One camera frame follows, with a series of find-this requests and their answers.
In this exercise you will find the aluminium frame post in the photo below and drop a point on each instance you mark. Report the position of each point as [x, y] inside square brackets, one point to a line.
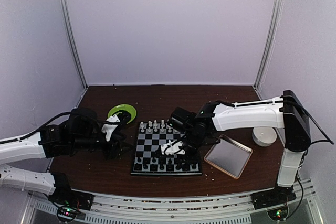
[269, 44]
[72, 43]

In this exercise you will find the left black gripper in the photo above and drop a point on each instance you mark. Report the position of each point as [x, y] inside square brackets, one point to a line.
[112, 151]

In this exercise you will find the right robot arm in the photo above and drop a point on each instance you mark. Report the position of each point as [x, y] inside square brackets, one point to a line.
[283, 112]

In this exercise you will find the black king piece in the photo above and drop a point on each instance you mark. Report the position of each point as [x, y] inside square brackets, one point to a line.
[170, 165]

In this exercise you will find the green plate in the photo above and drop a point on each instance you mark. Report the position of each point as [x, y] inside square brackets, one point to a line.
[126, 111]

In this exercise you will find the white bowl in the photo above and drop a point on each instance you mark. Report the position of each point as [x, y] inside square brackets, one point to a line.
[264, 136]

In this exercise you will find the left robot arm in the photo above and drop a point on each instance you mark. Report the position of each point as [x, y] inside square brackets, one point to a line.
[63, 135]

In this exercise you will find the right aluminium frame post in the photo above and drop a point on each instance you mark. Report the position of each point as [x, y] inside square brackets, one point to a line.
[269, 44]

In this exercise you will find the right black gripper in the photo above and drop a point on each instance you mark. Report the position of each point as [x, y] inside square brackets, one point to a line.
[196, 157]

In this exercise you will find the wooden metal tray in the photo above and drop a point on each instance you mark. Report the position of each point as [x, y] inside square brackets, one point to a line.
[229, 156]

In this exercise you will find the front aluminium rail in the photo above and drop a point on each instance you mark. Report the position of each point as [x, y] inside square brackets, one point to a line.
[230, 208]

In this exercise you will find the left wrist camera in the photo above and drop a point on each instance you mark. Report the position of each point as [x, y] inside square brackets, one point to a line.
[108, 129]

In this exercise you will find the white rook piece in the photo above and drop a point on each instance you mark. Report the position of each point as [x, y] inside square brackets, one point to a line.
[142, 127]

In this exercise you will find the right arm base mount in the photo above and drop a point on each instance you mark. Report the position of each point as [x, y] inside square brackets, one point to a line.
[270, 198]

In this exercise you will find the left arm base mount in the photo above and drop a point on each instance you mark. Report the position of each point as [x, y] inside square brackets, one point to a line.
[75, 199]

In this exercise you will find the black white chess board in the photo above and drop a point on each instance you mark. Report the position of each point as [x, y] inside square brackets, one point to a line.
[159, 152]

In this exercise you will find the left aluminium frame post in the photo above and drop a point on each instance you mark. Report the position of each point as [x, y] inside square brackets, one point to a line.
[72, 43]

